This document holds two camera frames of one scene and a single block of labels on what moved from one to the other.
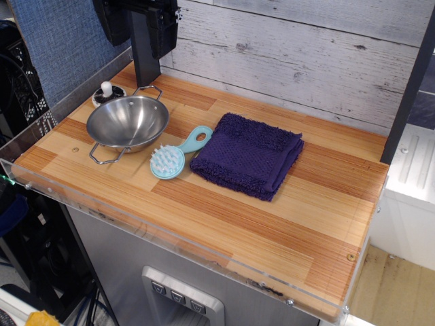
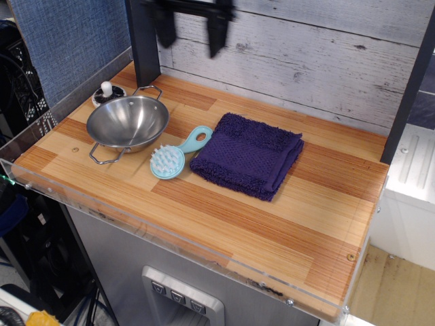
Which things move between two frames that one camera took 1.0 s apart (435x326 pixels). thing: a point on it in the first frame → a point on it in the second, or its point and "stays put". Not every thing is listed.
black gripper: [163, 23] → [218, 13]
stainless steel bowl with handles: [126, 123] stays put
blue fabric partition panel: [67, 41] stays put
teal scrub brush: [167, 161] stays put
